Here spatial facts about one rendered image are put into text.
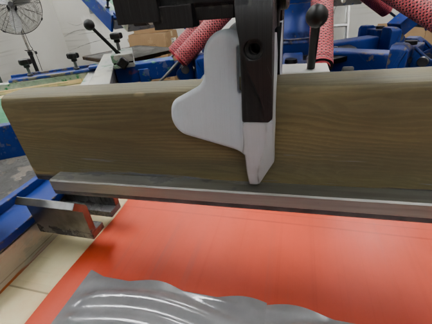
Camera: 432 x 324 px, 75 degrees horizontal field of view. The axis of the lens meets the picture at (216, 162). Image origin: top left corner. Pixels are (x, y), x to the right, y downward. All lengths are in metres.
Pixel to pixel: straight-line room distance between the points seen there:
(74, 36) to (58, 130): 5.39
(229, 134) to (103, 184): 0.11
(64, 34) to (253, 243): 5.56
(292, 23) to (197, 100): 0.82
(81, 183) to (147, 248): 0.12
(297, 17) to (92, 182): 0.84
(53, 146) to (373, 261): 0.30
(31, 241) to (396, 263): 0.37
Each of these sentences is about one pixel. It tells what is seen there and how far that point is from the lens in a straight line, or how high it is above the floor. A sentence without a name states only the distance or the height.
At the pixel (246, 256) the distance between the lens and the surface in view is 0.30.
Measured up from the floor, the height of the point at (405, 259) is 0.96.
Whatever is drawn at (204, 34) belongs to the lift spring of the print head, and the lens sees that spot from 0.84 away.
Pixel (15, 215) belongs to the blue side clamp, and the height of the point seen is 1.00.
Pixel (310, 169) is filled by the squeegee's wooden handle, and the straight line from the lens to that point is 0.18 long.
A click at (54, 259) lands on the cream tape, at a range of 0.37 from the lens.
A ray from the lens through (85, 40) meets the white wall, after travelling 5.51.
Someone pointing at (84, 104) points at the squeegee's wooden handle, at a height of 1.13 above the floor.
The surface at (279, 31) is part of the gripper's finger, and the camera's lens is 0.19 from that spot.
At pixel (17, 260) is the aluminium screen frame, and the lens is 0.37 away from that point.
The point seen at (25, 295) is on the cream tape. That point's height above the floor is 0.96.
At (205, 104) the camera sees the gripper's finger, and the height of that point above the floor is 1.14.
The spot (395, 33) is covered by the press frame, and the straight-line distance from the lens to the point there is 1.18.
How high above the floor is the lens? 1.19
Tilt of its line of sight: 30 degrees down
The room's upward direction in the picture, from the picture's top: 6 degrees counter-clockwise
